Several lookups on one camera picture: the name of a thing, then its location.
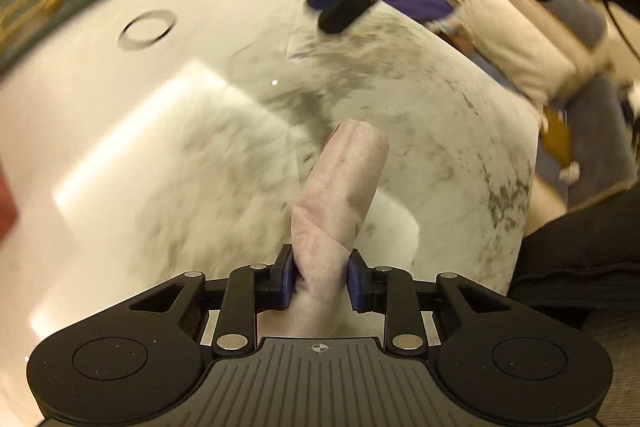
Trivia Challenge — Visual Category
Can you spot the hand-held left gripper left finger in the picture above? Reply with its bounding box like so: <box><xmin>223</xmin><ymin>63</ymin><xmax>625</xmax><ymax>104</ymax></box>
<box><xmin>127</xmin><ymin>243</ymin><xmax>296</xmax><ymax>353</ymax></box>

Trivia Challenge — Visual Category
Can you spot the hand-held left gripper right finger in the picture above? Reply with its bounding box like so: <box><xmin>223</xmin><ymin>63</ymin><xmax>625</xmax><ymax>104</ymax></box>
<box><xmin>346</xmin><ymin>248</ymin><xmax>516</xmax><ymax>352</ymax></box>

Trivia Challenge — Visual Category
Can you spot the red cardboard box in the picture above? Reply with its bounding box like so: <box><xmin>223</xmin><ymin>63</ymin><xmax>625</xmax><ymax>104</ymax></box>
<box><xmin>0</xmin><ymin>159</ymin><xmax>21</xmax><ymax>254</ymax></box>

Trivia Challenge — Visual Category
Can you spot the purple cloth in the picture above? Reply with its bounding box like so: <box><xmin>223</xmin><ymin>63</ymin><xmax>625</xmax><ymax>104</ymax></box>
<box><xmin>380</xmin><ymin>0</ymin><xmax>456</xmax><ymax>26</ymax></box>

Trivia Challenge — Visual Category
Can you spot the large white pillow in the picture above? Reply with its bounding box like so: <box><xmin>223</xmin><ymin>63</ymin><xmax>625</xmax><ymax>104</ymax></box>
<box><xmin>445</xmin><ymin>0</ymin><xmax>596</xmax><ymax>108</ymax></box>

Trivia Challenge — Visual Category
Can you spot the brown square cushion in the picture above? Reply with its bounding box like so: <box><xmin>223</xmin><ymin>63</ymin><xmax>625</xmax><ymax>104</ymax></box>
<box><xmin>542</xmin><ymin>107</ymin><xmax>576</xmax><ymax>168</ymax></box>

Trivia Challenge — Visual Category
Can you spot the person's black clothing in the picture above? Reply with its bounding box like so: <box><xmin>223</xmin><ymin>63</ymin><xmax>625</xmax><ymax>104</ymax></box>
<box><xmin>510</xmin><ymin>202</ymin><xmax>640</xmax><ymax>334</ymax></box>

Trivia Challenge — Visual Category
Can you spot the grey sofa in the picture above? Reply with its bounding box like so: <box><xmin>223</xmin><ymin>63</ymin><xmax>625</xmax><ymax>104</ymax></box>
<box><xmin>280</xmin><ymin>0</ymin><xmax>640</xmax><ymax>212</ymax></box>

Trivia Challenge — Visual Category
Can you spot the wooden cup rack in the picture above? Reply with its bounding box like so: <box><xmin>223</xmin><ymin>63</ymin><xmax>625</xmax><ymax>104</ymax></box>
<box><xmin>0</xmin><ymin>0</ymin><xmax>66</xmax><ymax>28</ymax></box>

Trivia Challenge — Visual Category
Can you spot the black hair tie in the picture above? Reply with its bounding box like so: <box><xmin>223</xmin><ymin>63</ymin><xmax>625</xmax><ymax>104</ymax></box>
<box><xmin>117</xmin><ymin>9</ymin><xmax>177</xmax><ymax>51</ymax></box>

